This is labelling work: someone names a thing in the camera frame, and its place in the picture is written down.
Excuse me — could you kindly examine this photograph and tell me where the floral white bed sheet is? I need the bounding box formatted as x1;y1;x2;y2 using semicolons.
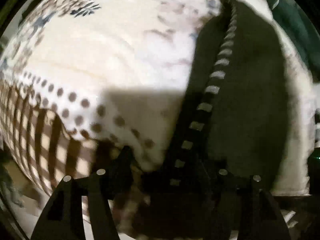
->
1;0;316;238

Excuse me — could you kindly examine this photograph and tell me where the dark green folded clothing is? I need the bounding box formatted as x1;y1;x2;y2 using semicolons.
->
266;0;319;83

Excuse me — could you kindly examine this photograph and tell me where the black garment with striped trim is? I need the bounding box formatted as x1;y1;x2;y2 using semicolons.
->
132;0;289;239

